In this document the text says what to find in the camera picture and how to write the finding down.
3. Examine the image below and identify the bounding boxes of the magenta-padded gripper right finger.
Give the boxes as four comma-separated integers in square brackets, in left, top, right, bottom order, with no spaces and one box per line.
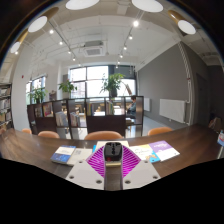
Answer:
[120,145,162,191]

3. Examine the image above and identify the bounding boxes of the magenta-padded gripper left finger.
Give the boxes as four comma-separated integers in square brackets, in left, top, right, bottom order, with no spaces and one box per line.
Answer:
[65,144,108,192]

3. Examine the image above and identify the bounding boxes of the black charger block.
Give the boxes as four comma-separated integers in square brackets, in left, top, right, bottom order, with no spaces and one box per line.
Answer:
[103,141,124,164]

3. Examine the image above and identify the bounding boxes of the light blue and yellow book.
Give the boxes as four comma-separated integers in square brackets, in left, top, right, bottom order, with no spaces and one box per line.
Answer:
[129,143,162,164]

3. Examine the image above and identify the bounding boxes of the white book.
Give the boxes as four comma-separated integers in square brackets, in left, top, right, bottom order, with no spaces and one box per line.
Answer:
[66,148,93,167]

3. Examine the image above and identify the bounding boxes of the orange chairs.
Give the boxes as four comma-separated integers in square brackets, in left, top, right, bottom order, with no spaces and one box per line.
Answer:
[21,116,223,141]

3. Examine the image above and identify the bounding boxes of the dark blue book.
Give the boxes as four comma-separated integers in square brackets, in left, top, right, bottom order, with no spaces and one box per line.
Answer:
[50,145,77,165]

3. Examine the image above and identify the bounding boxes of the purple book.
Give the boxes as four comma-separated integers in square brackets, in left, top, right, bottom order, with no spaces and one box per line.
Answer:
[148,140,181,162]

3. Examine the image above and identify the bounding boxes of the dark open shelf unit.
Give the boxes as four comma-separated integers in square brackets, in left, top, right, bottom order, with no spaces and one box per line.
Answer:
[26,95,145,140]

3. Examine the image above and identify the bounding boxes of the person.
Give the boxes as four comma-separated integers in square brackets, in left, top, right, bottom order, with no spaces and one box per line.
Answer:
[125,95,138,118]

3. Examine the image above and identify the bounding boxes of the potted green plant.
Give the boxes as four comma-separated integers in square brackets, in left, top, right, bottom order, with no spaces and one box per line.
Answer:
[58,79,78,99]
[99,73,125,98]
[28,87,48,104]

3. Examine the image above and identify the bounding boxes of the blue sign card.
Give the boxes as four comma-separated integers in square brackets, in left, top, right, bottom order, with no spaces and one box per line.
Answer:
[217,129,224,148]

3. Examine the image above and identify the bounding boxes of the ceiling air conditioner unit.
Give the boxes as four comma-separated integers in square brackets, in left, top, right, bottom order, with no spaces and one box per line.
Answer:
[82,40,106,58]

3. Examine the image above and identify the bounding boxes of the ceiling lights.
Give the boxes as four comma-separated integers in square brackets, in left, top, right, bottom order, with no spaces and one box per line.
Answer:
[9,0,197,54]

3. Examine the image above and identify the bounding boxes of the small white wall radiator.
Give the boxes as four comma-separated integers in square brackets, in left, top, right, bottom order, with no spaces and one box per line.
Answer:
[143,97,152,113]

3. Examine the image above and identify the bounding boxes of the large white wall radiator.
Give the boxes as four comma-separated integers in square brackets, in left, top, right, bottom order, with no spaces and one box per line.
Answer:
[158,98,187,124]

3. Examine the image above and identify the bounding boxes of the wall bookshelf unit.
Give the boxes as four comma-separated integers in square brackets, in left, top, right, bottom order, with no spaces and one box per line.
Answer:
[0,83,14,133]

